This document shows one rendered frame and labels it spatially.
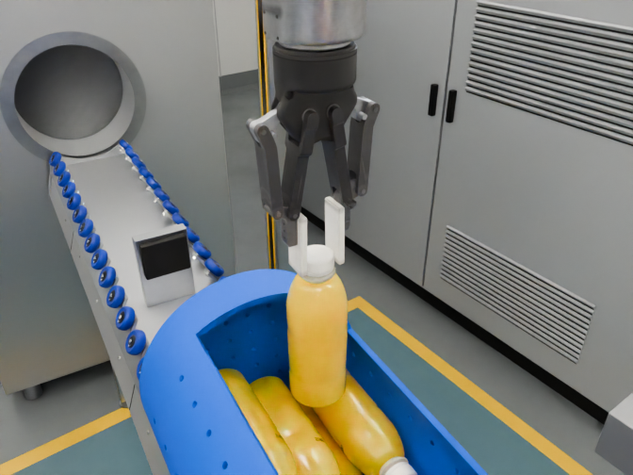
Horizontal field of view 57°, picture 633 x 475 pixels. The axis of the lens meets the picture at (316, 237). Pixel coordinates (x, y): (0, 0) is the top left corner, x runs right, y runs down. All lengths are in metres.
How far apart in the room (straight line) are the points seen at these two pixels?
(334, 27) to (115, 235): 1.06
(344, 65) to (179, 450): 0.42
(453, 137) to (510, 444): 1.11
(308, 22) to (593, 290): 1.72
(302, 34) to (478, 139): 1.72
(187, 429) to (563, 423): 1.85
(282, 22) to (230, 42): 4.98
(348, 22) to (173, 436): 0.45
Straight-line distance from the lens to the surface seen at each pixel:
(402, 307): 2.68
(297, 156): 0.55
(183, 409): 0.66
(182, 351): 0.68
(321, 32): 0.49
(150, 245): 1.12
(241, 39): 5.53
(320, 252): 0.63
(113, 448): 2.22
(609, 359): 2.19
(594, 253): 2.04
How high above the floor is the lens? 1.65
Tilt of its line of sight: 32 degrees down
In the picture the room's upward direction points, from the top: straight up
